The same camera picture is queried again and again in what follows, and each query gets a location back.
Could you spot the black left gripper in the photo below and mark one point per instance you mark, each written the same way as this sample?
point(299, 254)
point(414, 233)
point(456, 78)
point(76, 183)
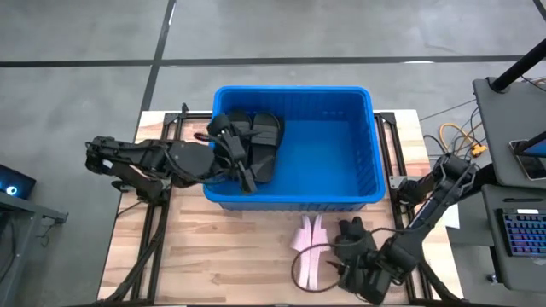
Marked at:
point(232, 149)

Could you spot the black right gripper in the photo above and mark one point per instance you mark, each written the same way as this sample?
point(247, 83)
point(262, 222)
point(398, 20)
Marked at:
point(371, 277)

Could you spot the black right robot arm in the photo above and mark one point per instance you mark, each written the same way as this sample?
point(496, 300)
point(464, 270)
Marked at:
point(435, 204)

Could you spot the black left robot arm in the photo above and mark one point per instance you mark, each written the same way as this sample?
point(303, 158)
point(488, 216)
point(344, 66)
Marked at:
point(141, 155)

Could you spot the blue plastic bin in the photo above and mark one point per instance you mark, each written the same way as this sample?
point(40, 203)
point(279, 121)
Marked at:
point(324, 162)

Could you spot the white paper sheet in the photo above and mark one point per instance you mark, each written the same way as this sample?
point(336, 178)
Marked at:
point(451, 217)

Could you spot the grey desk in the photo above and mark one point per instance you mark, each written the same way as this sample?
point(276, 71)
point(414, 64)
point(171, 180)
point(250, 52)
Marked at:
point(512, 273)

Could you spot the backlit rainbow keyboard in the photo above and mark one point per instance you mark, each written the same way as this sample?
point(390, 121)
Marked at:
point(524, 232)

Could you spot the smartphone with white edge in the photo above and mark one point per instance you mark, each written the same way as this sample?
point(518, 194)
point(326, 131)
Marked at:
point(531, 168)

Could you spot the blue screen tablet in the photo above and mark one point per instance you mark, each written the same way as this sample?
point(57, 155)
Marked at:
point(539, 149)

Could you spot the black computer with blue light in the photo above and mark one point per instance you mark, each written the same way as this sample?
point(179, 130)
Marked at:
point(17, 181)

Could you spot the dark grey side table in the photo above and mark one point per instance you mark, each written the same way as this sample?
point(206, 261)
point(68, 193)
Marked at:
point(13, 256)

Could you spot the black stand pole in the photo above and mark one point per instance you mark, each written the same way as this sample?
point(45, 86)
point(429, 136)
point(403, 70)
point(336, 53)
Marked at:
point(518, 66)

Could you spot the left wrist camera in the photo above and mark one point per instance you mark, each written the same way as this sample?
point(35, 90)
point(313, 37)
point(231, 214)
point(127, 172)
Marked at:
point(218, 125)

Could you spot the white metal bracket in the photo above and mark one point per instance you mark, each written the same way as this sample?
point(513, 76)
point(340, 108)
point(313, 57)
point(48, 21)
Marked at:
point(396, 182)

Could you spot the grey stand base plate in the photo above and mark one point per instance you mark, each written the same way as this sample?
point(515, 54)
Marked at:
point(503, 115)

